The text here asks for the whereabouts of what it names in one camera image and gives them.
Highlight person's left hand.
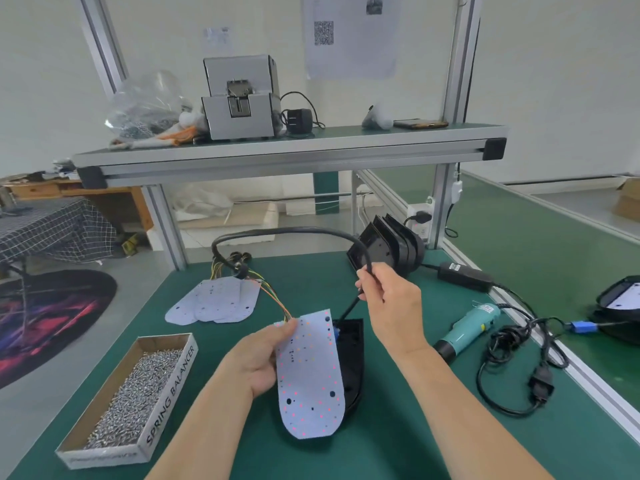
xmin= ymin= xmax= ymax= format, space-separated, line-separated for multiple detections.
xmin=219 ymin=317 xmax=299 ymax=400

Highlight person's right hand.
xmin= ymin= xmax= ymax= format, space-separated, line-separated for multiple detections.
xmin=355 ymin=262 xmax=429 ymax=357

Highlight white dotted circuit board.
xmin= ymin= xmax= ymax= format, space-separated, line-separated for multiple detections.
xmin=192 ymin=278 xmax=253 ymax=324
xmin=165 ymin=280 xmax=226 ymax=326
xmin=275 ymin=309 xmax=347 ymax=440
xmin=235 ymin=280 xmax=262 ymax=323

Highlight thick black cable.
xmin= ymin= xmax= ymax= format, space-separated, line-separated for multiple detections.
xmin=211 ymin=227 xmax=376 ymax=329

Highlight person's left forearm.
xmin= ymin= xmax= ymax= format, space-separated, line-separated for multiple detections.
xmin=145 ymin=363 xmax=257 ymax=480

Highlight person's right forearm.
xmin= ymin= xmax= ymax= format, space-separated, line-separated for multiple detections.
xmin=397 ymin=342 xmax=553 ymax=480

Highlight stack of black lamp housings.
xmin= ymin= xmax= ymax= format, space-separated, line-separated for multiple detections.
xmin=346 ymin=215 xmax=426 ymax=278

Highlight white power strip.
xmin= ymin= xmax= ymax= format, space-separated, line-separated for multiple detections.
xmin=406 ymin=196 xmax=435 ymax=241

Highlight black power adapter brick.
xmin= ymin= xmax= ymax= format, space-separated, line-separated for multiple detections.
xmin=437 ymin=261 xmax=495 ymax=293

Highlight teal electric screwdriver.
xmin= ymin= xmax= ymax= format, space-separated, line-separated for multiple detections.
xmin=432 ymin=302 xmax=502 ymax=364

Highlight open cardboard screw box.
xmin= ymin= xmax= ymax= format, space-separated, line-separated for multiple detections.
xmin=55 ymin=333 xmax=199 ymax=470

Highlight crumpled white plastic bag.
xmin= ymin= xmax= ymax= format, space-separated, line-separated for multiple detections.
xmin=170 ymin=185 xmax=236 ymax=226

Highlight pile of silver screws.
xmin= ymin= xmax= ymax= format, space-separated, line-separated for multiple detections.
xmin=82 ymin=347 xmax=183 ymax=450

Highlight small wrapped grey item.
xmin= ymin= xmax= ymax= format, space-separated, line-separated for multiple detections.
xmin=361 ymin=102 xmax=395 ymax=130

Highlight dark smartphone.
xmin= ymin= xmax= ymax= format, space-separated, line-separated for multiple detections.
xmin=393 ymin=119 xmax=449 ymax=130

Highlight small black plug adapter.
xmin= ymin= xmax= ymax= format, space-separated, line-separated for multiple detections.
xmin=282 ymin=109 xmax=314 ymax=135

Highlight grey screw feeder machine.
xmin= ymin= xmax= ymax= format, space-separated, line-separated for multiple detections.
xmin=201 ymin=55 xmax=282 ymax=141

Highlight orange and white work gloves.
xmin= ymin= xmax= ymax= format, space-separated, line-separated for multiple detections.
xmin=111 ymin=124 xmax=208 ymax=149

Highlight wooden table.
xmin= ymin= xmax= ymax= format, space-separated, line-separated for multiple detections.
xmin=0 ymin=176 xmax=154 ymax=231

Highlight round dark colourful rug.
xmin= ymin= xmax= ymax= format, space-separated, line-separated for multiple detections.
xmin=0 ymin=269 xmax=118 ymax=390

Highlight large white paper sheet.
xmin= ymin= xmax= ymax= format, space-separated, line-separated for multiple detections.
xmin=301 ymin=0 xmax=401 ymax=79

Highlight black lamp housing with board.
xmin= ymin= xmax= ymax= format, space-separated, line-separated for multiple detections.
xmin=587 ymin=276 xmax=640 ymax=341

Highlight dark checkered tablecloth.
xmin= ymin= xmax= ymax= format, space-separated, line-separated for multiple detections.
xmin=0 ymin=197 xmax=121 ymax=266

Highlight clear plastic bag of parts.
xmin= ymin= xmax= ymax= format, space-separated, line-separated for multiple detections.
xmin=106 ymin=70 xmax=194 ymax=140

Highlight brown cardboard box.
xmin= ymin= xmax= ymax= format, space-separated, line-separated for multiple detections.
xmin=612 ymin=177 xmax=640 ymax=223

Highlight small white paper note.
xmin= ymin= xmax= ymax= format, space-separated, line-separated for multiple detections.
xmin=202 ymin=26 xmax=234 ymax=51

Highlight bundle of coloured wires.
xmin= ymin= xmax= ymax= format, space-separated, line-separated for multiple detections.
xmin=212 ymin=260 xmax=297 ymax=325

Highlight aluminium frame workbench shelf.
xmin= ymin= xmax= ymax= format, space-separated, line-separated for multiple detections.
xmin=72 ymin=0 xmax=508 ymax=273

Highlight black power cord with plug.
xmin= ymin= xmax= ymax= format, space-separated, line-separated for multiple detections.
xmin=476 ymin=285 xmax=571 ymax=419

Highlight thin black adapter cable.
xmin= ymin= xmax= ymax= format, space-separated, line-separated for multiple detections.
xmin=279 ymin=91 xmax=327 ymax=139

